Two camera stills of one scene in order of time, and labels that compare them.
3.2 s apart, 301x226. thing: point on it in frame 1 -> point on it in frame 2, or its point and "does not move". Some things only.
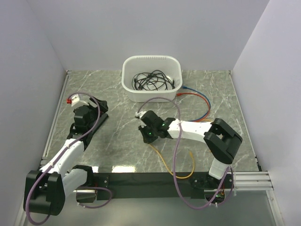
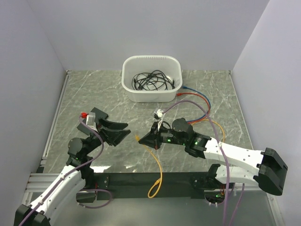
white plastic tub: [152, 78] does not move
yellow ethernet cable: [170, 171] -> [157, 185]
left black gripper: [104, 107] -> [112, 137]
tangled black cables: [154, 80] does not move
